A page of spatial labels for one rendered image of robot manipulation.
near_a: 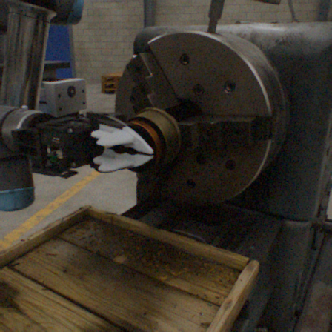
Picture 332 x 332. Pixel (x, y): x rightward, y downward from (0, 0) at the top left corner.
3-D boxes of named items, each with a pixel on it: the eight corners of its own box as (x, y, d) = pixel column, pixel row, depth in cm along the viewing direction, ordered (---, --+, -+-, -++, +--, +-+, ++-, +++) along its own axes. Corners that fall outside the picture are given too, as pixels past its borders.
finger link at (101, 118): (121, 150, 47) (77, 141, 52) (129, 147, 48) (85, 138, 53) (120, 118, 45) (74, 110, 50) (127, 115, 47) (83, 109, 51)
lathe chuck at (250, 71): (132, 159, 81) (150, 19, 68) (257, 213, 67) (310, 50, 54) (107, 170, 74) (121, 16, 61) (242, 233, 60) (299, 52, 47)
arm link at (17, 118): (43, 147, 61) (37, 101, 59) (60, 150, 59) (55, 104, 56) (5, 158, 55) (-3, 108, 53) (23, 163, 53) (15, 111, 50)
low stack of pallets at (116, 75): (118, 87, 948) (117, 71, 933) (147, 88, 929) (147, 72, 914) (99, 93, 833) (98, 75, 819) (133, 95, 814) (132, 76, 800)
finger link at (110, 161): (131, 188, 42) (78, 173, 47) (157, 173, 47) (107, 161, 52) (130, 164, 41) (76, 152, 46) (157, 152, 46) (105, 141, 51)
